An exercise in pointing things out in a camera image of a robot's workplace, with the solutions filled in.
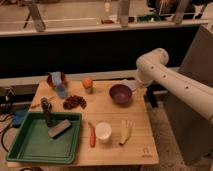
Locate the yellow banana peel toy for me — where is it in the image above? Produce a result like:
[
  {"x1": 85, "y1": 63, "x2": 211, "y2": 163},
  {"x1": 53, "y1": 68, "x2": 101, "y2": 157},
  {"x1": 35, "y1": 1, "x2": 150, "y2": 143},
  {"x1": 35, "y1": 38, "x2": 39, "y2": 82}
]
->
[{"x1": 119, "y1": 120, "x2": 132, "y2": 145}]

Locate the small wooden cup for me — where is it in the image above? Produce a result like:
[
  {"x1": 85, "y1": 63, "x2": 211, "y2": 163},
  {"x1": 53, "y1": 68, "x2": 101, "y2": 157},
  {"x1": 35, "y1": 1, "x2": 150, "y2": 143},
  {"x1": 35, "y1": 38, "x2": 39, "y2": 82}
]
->
[{"x1": 85, "y1": 87, "x2": 93, "y2": 94}]

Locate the black cable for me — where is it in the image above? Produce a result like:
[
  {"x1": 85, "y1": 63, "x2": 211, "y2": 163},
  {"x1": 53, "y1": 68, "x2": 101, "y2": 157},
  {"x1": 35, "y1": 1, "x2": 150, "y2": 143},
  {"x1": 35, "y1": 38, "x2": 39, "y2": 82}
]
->
[{"x1": 0, "y1": 113, "x2": 14, "y2": 153}]

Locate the green plastic tray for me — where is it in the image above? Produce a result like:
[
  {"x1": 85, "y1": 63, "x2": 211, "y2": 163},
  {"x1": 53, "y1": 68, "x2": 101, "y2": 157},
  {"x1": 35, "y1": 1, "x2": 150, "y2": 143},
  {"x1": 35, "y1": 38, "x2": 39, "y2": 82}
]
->
[{"x1": 6, "y1": 112, "x2": 82, "y2": 164}]

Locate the orange carrot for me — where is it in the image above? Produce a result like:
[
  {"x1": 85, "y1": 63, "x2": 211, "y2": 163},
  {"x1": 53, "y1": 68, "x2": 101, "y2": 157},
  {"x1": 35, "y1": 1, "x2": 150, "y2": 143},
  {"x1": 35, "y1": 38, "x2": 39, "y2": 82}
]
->
[{"x1": 88, "y1": 122, "x2": 96, "y2": 148}]

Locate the white plastic cup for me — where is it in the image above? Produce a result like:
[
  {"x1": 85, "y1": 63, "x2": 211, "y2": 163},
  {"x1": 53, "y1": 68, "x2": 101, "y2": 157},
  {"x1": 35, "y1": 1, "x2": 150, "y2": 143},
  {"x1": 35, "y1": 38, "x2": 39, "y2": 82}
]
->
[{"x1": 95, "y1": 122, "x2": 112, "y2": 143}]

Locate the dark grape bunch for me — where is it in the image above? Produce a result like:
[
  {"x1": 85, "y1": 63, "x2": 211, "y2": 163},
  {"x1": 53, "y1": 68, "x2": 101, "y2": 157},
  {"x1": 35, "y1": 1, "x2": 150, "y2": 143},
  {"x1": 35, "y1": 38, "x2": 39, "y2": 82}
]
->
[{"x1": 63, "y1": 95, "x2": 87, "y2": 110}]

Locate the purple bowl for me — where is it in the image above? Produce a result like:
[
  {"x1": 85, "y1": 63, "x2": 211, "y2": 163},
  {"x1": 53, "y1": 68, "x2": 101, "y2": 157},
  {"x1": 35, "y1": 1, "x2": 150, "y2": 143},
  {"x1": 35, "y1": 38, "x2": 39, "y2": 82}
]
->
[{"x1": 109, "y1": 84, "x2": 132, "y2": 105}]

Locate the black handled brush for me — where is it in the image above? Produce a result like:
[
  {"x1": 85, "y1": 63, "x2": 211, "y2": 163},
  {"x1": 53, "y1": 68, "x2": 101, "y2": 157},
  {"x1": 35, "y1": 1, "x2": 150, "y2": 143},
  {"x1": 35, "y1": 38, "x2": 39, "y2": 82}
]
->
[{"x1": 41, "y1": 97, "x2": 53, "y2": 127}]

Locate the blue box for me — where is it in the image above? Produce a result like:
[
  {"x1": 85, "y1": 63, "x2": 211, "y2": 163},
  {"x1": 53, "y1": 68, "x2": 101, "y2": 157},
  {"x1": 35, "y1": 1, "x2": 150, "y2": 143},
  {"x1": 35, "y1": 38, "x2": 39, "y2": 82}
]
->
[{"x1": 12, "y1": 109, "x2": 27, "y2": 128}]

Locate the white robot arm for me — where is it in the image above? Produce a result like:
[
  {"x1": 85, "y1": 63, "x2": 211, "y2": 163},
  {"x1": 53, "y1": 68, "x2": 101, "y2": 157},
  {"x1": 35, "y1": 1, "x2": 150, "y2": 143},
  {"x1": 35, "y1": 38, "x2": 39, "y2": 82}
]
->
[{"x1": 135, "y1": 48, "x2": 213, "y2": 124}]

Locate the orange fruit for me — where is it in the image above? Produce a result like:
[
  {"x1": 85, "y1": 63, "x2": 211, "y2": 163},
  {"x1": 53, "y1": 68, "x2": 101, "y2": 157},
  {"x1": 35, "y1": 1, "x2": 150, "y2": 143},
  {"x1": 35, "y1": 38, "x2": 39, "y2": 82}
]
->
[{"x1": 82, "y1": 77, "x2": 93, "y2": 88}]

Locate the light grey towel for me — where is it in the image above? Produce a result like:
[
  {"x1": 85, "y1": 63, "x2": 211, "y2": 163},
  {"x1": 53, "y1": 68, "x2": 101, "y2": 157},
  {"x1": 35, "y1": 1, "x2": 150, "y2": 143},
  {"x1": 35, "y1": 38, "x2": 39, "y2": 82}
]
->
[{"x1": 121, "y1": 79, "x2": 136, "y2": 92}]

